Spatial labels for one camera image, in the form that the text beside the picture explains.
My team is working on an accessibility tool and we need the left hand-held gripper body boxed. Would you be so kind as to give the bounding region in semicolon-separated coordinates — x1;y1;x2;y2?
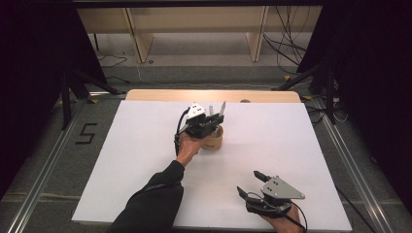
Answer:
185;102;216;140

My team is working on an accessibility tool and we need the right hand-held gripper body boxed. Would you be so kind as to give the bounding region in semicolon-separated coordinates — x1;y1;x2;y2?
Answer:
245;175;306;218

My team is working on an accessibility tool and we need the wooden pen holder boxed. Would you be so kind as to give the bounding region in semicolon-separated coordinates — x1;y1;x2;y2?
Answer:
201;125;224;151

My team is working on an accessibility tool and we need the person's left hand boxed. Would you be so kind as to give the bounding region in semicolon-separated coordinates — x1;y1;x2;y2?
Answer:
175;130;209;168

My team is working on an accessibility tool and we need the person's right hand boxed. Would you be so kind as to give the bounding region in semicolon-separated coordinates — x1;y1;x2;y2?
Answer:
261;203;306;233

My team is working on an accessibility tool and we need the white board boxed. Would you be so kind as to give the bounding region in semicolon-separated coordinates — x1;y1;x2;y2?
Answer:
71;99;353;233

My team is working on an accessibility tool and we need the light wooden table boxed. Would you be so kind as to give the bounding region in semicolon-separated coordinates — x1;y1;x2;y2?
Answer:
125;89;302;104

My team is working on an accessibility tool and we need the black metal stand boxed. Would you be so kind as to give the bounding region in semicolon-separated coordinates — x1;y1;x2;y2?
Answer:
271;59;338;125
59;68;121;131

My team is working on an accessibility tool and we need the dark curtain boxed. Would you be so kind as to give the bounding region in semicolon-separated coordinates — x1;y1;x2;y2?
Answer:
295;0;412;208
0;0;109;199

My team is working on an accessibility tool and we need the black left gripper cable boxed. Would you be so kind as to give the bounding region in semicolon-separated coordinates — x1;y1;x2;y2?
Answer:
128;108;190;202

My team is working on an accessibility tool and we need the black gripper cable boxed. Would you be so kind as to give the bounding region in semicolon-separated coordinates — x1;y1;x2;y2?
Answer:
128;108;190;202
246;191;309;233

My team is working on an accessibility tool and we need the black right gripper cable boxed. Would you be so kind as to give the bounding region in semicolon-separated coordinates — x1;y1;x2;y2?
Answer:
246;191;309;233

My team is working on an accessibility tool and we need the thin black floor cable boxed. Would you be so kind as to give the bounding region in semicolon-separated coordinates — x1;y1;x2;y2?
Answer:
334;184;377;233

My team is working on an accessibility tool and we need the aluminium floor rail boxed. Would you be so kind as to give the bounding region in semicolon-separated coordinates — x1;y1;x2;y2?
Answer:
6;98;86;233
311;96;395;233

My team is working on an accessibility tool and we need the bundle of black cables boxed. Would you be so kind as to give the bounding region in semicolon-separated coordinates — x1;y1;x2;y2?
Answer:
261;6;313;76

